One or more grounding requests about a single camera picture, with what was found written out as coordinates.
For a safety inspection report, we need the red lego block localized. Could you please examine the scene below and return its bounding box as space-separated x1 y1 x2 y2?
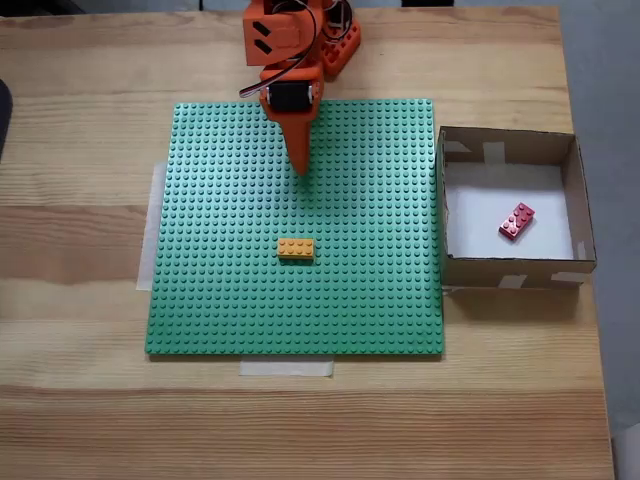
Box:
497 201 537 244

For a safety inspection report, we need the yellow lego block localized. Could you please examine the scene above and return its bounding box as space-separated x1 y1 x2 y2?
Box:
277 237 316 264

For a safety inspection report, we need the green lego baseplate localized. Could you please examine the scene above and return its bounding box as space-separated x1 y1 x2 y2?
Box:
143 98 446 360

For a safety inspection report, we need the open cardboard box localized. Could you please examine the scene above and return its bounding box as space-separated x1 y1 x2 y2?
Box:
436 125 599 291

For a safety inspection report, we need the long masking tape strip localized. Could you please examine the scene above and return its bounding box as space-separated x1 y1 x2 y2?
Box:
135 160 169 292

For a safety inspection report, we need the black rounded object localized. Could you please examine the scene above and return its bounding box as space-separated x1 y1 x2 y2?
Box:
0 78 14 161

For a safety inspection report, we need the gripper servo cable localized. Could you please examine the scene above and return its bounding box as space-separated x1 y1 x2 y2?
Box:
238 4 321 99

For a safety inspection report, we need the arm servo cable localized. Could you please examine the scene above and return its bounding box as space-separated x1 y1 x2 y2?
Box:
322 0 351 39

